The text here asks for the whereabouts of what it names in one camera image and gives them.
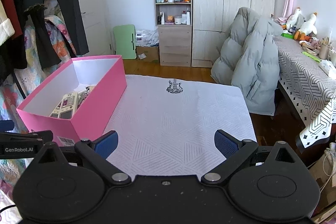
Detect white cosmetic jar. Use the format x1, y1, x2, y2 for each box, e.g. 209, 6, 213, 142
174, 16, 182, 25

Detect light wood wardrobe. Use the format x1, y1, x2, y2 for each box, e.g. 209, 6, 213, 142
191, 0, 275, 68

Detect white packaged goods pile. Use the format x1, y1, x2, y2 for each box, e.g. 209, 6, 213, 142
135, 30, 159, 47

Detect green folding table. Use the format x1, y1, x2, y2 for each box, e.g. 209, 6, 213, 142
113, 24, 137, 60

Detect brown cardboard box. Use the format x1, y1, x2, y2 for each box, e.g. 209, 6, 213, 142
136, 46, 160, 63

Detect black hanging clothes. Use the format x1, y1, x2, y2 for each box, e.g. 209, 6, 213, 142
0, 0, 90, 85

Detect floral quilt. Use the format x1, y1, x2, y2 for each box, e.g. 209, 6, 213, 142
0, 15, 76, 134

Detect white quilted table mat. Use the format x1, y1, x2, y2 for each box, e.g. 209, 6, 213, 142
106, 75, 256, 177

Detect white goose plush toy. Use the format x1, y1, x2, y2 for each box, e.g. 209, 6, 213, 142
286, 7, 304, 31

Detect pink cardboard box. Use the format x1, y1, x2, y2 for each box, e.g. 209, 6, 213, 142
17, 55, 126, 146

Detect wooden open shelf unit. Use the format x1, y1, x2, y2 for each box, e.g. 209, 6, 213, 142
154, 0, 193, 67

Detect patterned black white tablecloth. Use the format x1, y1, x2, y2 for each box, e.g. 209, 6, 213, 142
274, 36, 335, 149

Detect grey puffer jacket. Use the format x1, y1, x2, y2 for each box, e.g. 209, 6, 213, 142
211, 7, 282, 116

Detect white fleece cuff garment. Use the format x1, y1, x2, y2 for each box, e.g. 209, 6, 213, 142
0, 2, 15, 46

